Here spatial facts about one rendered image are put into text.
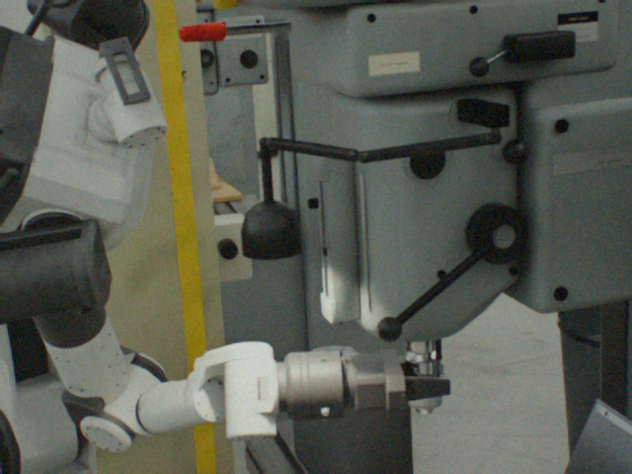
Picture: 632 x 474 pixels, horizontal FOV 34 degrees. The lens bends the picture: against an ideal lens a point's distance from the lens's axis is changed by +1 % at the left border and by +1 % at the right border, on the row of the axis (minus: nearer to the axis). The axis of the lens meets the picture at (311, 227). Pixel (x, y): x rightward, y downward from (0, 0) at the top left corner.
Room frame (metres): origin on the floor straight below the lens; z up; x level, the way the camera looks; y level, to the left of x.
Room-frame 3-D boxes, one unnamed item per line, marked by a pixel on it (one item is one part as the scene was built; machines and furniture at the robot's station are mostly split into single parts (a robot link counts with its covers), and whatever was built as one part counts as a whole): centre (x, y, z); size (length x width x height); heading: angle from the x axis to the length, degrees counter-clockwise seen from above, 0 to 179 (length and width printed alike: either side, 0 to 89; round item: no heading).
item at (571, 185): (1.31, -0.32, 1.47); 0.24 x 0.19 x 0.26; 17
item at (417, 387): (1.22, -0.14, 1.23); 0.06 x 0.02 x 0.03; 91
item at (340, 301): (1.22, -0.03, 1.44); 0.04 x 0.04 x 0.21; 17
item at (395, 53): (1.26, -0.18, 1.68); 0.34 x 0.24 x 0.10; 107
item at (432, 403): (1.25, -0.14, 1.23); 0.05 x 0.05 x 0.06
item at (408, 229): (1.25, -0.14, 1.47); 0.21 x 0.19 x 0.32; 17
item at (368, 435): (1.61, -0.04, 1.01); 0.22 x 0.12 x 0.20; 25
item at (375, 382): (1.25, -0.04, 1.23); 0.13 x 0.12 x 0.10; 1
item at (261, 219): (1.16, 0.05, 1.48); 0.07 x 0.07 x 0.06
